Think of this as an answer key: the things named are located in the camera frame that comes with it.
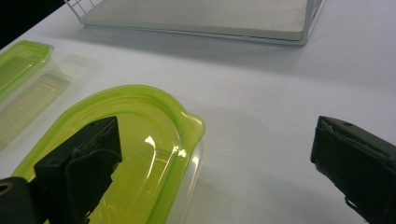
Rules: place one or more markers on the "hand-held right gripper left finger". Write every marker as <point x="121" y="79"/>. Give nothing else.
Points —
<point x="77" y="161"/>

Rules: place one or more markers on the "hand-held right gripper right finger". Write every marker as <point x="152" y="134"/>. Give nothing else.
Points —
<point x="358" y="165"/>

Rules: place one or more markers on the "green plastic container lid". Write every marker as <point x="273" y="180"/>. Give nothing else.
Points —
<point x="21" y="65"/>
<point x="146" y="124"/>

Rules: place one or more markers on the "clear plastic food container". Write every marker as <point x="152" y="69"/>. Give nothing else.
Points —
<point x="34" y="99"/>
<point x="190" y="186"/>

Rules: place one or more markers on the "pale board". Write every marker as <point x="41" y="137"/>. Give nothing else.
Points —
<point x="199" y="15"/>

